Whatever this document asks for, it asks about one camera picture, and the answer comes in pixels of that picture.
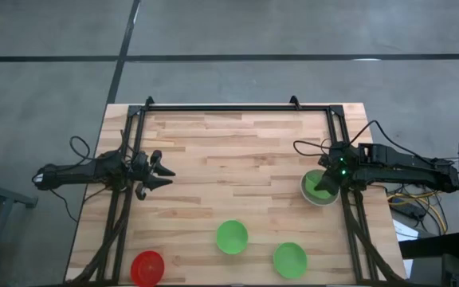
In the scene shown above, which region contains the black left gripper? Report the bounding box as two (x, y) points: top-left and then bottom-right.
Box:
(120, 150), (177, 200)

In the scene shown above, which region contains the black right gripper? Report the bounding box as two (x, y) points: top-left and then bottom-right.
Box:
(314, 142), (358, 196)

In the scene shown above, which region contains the green plastic bowl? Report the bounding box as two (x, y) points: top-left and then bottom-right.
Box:
(304, 171), (337, 200)
(216, 219), (249, 255)
(273, 242), (308, 280)

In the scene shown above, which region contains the white ribbed bowl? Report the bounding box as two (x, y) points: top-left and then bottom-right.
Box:
(300, 169), (340, 207)

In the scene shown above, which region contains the red plastic bowl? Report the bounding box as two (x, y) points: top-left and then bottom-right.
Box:
(130, 250), (166, 287)

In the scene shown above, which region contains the white paper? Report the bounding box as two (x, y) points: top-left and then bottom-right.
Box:
(392, 218), (414, 243)

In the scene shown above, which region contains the black power brick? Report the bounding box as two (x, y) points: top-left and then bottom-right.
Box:
(394, 201), (428, 221)

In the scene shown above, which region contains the black bar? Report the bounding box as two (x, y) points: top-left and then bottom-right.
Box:
(398, 233), (459, 260)

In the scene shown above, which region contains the thin black looped cable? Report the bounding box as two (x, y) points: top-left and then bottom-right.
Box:
(292, 138), (333, 158)

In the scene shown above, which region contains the long black arm cable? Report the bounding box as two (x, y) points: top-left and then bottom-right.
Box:
(348, 119), (437, 165)

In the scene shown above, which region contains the yellow cable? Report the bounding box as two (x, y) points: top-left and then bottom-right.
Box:
(386, 190), (449, 236)

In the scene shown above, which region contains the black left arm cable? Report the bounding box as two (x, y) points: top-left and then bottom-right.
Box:
(69, 136), (97, 163)

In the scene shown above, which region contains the black hanging cable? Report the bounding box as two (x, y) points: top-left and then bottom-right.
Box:
(49, 189), (79, 223)

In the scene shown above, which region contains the black aluminium table frame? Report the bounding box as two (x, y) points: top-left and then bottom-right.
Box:
(76, 95), (408, 287)

